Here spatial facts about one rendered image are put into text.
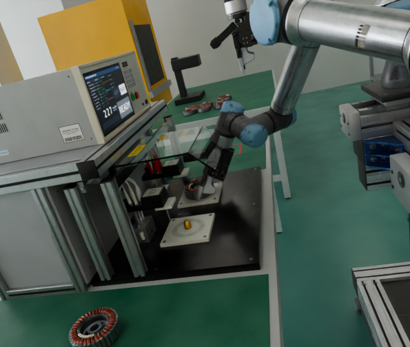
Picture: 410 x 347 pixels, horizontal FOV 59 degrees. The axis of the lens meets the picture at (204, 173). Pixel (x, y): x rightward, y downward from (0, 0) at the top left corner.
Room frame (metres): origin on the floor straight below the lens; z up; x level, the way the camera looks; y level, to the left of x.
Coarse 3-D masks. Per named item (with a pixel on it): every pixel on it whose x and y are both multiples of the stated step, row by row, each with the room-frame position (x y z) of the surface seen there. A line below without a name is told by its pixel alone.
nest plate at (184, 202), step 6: (216, 186) 1.26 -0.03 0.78; (222, 186) 1.27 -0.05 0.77; (216, 192) 1.21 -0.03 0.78; (186, 198) 1.22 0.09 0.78; (204, 198) 1.18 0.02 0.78; (210, 198) 1.17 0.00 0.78; (216, 198) 1.15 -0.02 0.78; (180, 204) 1.18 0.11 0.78; (186, 204) 1.17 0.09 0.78; (192, 204) 1.17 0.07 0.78; (198, 204) 1.16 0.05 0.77
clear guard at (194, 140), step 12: (180, 132) 1.07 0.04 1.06; (192, 132) 1.03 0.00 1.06; (204, 132) 1.03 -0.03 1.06; (144, 144) 1.04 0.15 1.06; (156, 144) 1.00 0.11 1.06; (168, 144) 0.97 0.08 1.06; (180, 144) 0.94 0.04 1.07; (192, 144) 0.91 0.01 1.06; (204, 144) 0.95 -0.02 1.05; (132, 156) 0.94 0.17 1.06; (144, 156) 0.91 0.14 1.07; (156, 156) 0.88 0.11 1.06; (168, 156) 0.86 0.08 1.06; (192, 156) 0.84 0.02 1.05; (204, 156) 0.87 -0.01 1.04; (216, 156) 0.91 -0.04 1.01
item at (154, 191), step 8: (144, 192) 1.03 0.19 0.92; (152, 192) 1.01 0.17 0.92; (160, 192) 1.00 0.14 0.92; (144, 200) 0.99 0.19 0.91; (152, 200) 0.99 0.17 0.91; (160, 200) 0.98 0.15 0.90; (168, 200) 1.02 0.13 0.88; (128, 208) 1.00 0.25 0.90; (136, 208) 1.00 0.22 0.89; (144, 208) 0.99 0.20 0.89; (152, 208) 0.98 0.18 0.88; (160, 208) 0.98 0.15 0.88; (168, 208) 0.98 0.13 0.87; (136, 216) 1.01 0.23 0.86
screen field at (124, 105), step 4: (128, 96) 1.20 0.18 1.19; (124, 100) 1.16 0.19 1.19; (128, 100) 1.19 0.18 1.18; (116, 104) 1.09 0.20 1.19; (120, 104) 1.12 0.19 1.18; (124, 104) 1.15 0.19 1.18; (128, 104) 1.18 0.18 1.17; (120, 108) 1.11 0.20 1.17; (124, 108) 1.14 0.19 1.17; (128, 108) 1.17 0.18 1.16; (120, 112) 1.10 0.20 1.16; (124, 112) 1.13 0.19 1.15; (128, 112) 1.16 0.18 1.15; (124, 116) 1.12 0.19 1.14
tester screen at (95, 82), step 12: (96, 72) 1.04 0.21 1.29; (108, 72) 1.11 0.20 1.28; (120, 72) 1.19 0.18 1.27; (96, 84) 1.02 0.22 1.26; (108, 84) 1.08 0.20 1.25; (120, 84) 1.16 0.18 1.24; (96, 96) 0.99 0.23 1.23; (108, 96) 1.06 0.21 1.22; (120, 96) 1.14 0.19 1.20; (96, 108) 0.97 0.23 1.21; (120, 120) 1.08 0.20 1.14
